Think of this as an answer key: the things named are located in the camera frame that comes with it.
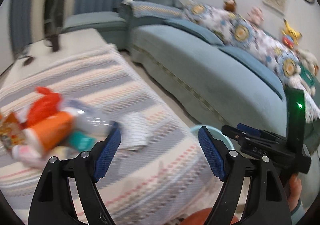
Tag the person's right hand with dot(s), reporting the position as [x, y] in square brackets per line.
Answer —
[295, 186]

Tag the teal fabric sofa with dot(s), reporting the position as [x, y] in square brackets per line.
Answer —
[216, 83]

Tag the red plastic bag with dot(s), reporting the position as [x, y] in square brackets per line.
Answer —
[44, 107]

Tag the yellow Pikachu plush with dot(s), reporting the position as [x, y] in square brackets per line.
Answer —
[289, 31]

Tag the orange snack bag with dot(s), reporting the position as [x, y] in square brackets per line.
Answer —
[12, 132]

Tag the teal packet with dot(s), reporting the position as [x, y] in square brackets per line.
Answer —
[81, 141]

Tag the brown owl plush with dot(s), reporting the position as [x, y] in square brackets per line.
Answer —
[229, 5]

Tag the white plush toy green shirt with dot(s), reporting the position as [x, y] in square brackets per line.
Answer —
[309, 69]

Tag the framed wall picture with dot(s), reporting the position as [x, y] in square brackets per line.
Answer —
[277, 5]

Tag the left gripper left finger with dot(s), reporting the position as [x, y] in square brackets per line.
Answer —
[68, 188]

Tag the striped woven table cloth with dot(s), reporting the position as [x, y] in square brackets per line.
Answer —
[166, 178]

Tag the fringed floral throw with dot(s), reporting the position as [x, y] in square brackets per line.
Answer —
[312, 112]

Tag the pink plush toy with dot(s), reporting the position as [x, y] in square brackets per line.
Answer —
[255, 16]

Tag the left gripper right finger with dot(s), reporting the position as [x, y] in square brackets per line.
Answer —
[266, 200]

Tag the small dark dish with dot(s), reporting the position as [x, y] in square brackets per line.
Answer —
[28, 60]

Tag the floral sofa cushion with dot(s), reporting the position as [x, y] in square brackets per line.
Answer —
[234, 30]

